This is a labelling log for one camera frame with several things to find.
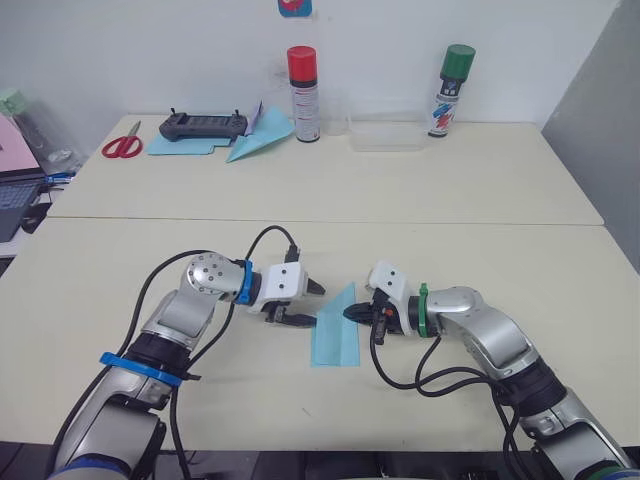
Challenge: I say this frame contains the dark laptop computer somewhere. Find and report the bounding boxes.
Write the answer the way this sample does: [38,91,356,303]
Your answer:
[0,167,52,244]

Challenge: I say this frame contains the red handled scissors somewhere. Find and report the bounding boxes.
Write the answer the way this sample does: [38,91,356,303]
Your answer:
[101,120,143,160]

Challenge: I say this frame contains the red and blue wall sticker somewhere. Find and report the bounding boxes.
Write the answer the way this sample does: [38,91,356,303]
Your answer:
[277,0,314,19]

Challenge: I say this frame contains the clear bottle with green cap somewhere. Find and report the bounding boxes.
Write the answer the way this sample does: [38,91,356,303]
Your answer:
[0,88,57,167]

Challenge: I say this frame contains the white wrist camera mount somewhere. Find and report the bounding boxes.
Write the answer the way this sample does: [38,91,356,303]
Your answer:
[366,259,413,337]
[246,262,308,316]

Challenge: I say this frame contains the blue left forearm clamp ring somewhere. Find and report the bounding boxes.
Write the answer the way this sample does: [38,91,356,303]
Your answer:
[98,350,183,389]

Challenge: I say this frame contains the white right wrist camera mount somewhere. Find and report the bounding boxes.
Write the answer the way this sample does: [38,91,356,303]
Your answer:
[366,259,413,337]

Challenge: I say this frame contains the clear plastic box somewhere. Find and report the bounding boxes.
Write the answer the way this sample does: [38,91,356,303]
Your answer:
[349,111,426,152]

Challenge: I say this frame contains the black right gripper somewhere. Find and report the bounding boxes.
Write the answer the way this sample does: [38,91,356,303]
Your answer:
[343,291,409,347]

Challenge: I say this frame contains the black handheld remote controller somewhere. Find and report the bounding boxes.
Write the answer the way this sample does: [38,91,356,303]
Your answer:
[158,108,250,144]

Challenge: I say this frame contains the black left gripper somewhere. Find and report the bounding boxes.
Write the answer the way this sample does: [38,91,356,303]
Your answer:
[263,272,328,329]

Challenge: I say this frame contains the green right wrist clamp ring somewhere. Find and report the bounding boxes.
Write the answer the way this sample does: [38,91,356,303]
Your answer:
[416,282,432,339]

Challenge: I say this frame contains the red cap spray can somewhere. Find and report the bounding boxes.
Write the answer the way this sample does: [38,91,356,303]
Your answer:
[286,45,322,144]

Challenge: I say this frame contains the flat blue cut paper sheet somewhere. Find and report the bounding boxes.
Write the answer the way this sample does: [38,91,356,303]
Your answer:
[145,133,236,158]

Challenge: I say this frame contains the blue left wrist clamp ring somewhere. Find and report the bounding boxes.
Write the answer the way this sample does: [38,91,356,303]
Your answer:
[235,259,257,306]

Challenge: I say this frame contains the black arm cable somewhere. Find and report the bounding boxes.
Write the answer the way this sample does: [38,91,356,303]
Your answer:
[127,225,303,480]
[368,319,534,480]

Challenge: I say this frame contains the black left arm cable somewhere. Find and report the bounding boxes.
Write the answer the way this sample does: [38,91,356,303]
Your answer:
[127,225,303,480]

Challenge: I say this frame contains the finished blue paper airplane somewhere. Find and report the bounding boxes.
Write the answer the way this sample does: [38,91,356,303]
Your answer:
[224,105,296,165]

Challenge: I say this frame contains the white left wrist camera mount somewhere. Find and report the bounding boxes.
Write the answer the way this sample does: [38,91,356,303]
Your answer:
[246,262,308,316]

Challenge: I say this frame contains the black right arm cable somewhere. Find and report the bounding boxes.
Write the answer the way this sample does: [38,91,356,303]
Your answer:
[368,319,534,480]

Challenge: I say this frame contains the green cap spray can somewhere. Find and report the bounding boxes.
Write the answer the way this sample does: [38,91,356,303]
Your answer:
[427,43,477,139]

